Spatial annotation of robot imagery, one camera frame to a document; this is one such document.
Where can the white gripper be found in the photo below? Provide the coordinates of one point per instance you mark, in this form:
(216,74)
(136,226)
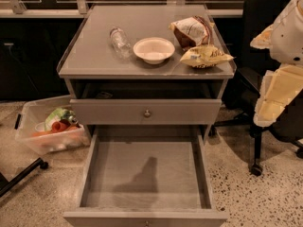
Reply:
(288,37)

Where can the grey drawer cabinet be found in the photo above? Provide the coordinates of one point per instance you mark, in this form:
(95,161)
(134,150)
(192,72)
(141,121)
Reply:
(92,69)

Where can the open grey lower drawer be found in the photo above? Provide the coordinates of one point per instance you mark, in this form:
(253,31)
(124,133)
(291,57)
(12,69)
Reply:
(150,176)

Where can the closed grey drawer with knob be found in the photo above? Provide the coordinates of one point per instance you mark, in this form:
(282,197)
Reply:
(146,111)

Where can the black office chair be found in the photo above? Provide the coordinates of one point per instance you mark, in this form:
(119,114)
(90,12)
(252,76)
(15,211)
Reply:
(243,91)

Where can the yellow chip bag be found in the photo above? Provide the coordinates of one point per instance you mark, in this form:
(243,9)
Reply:
(204,56)

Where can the white bowl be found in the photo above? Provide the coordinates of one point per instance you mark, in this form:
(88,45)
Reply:
(154,50)

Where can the green white bag in bin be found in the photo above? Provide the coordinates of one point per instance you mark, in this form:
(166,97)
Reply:
(58,115)

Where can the orange red items in bin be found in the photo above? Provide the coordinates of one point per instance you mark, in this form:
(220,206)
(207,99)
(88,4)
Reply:
(58,126)

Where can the clear plastic storage bin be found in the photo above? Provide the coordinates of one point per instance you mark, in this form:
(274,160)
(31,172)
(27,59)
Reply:
(33,118)

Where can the black chair leg with caster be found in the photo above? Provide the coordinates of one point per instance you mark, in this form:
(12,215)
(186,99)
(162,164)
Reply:
(6,185)

